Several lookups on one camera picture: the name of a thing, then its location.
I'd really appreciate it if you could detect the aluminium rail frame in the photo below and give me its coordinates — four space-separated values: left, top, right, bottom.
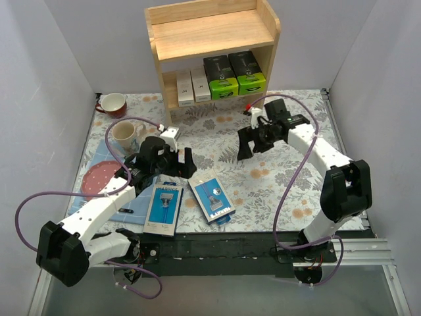
30 239 411 315

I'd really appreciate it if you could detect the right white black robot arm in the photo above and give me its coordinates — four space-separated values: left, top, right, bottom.
237 94 372 262

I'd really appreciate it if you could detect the floral patterned tablecloth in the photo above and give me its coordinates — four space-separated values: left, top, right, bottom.
74 90 340 233

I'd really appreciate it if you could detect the green black Gillette razor box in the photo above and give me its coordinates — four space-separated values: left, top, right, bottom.
203 55 239 100
228 51 266 95

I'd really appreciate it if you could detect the pink dotted plate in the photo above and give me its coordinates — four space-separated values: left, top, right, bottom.
80 160 121 194

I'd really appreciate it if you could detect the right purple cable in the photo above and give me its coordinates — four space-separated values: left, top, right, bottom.
251 93 345 286

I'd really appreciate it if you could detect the purple cable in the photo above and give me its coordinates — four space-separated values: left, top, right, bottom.
14 117 165 299
251 93 345 286

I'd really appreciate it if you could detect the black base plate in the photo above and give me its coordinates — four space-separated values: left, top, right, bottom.
134 232 316 278

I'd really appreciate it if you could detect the cream ceramic mug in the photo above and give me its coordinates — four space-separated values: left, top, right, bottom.
111 120 147 155

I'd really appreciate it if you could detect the knife with wooden handle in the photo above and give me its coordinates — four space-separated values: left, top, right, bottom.
118 208 134 214

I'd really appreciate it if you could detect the red ceramic mug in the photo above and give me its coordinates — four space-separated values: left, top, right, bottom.
95 93 127 119

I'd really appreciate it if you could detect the long white Harry's box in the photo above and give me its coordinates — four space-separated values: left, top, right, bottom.
176 69 195 107

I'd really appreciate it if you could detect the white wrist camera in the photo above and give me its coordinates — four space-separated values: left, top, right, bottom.
158 124 179 151
243 104 262 129

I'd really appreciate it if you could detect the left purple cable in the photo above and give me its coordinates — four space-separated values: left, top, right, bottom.
14 117 165 299

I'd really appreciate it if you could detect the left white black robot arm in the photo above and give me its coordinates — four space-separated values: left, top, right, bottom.
36 136 197 287

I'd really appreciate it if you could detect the blue checked cloth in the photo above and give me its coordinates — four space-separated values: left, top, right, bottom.
83 140 157 225

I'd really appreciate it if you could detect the blue Harry's razor pack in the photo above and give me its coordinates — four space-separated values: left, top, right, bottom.
188 170 235 225
143 182 184 237

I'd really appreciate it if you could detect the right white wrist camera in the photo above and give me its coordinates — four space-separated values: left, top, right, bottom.
243 104 262 129

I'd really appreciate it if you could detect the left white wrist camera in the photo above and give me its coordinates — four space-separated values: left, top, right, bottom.
158 124 179 151

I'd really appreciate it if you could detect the wooden two-tier shelf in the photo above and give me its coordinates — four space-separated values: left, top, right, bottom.
144 1 282 125

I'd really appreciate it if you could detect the white Harry's razor box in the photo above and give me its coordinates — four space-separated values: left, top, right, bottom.
190 65 211 103

